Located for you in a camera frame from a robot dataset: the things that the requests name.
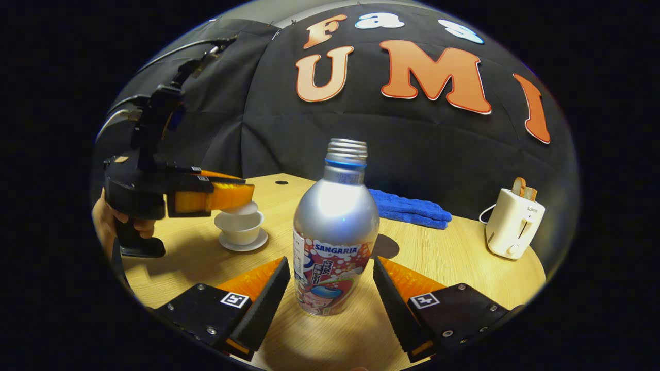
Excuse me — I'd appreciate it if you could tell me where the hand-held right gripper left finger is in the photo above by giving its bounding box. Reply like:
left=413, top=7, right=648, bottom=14
left=155, top=256, right=291, bottom=361

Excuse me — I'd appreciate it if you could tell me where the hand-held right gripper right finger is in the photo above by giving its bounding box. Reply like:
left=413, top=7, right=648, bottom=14
left=372, top=256, right=524, bottom=364

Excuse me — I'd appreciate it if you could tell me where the white teacup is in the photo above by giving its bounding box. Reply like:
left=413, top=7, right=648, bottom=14
left=214, top=210, right=265, bottom=246

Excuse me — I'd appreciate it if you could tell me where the dark round coaster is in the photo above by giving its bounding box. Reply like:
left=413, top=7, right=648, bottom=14
left=370, top=233, right=400, bottom=260

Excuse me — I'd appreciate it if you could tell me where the silver water bottle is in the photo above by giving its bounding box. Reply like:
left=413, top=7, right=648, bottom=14
left=293, top=138, right=381, bottom=316

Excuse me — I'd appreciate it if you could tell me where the white saucer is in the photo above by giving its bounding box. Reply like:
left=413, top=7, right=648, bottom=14
left=219, top=228, right=269, bottom=252

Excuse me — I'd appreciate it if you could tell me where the blue towel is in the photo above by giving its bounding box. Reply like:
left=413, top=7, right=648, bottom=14
left=369, top=189, right=453, bottom=230

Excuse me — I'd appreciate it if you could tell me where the white toaster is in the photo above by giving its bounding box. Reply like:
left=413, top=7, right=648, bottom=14
left=486, top=188, right=546, bottom=260

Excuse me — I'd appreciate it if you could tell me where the toasted bread slice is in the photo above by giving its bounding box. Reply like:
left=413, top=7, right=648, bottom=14
left=512, top=177, right=538, bottom=201

